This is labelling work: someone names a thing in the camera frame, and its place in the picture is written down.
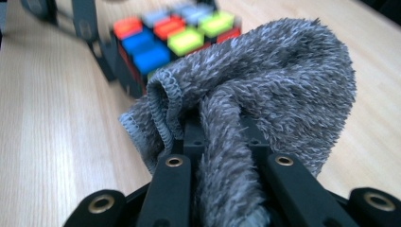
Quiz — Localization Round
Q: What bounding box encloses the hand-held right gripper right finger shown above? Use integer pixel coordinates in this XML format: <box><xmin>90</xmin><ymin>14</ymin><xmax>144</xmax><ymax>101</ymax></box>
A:
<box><xmin>241</xmin><ymin>116</ymin><xmax>361</xmax><ymax>227</ymax></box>

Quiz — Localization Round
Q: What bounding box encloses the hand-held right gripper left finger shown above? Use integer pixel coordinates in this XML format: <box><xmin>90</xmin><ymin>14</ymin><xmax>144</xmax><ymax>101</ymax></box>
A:
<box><xmin>136</xmin><ymin>114</ymin><xmax>208</xmax><ymax>227</ymax></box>

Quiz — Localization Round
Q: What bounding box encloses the multicoloured puzzle cube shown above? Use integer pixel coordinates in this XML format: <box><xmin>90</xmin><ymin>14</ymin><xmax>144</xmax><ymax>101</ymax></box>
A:
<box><xmin>111</xmin><ymin>1</ymin><xmax>244</xmax><ymax>99</ymax></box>

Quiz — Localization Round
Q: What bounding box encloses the grey fluffy cloth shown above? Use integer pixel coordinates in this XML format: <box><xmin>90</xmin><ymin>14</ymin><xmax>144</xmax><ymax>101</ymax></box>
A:
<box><xmin>117</xmin><ymin>16</ymin><xmax>357</xmax><ymax>227</ymax></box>

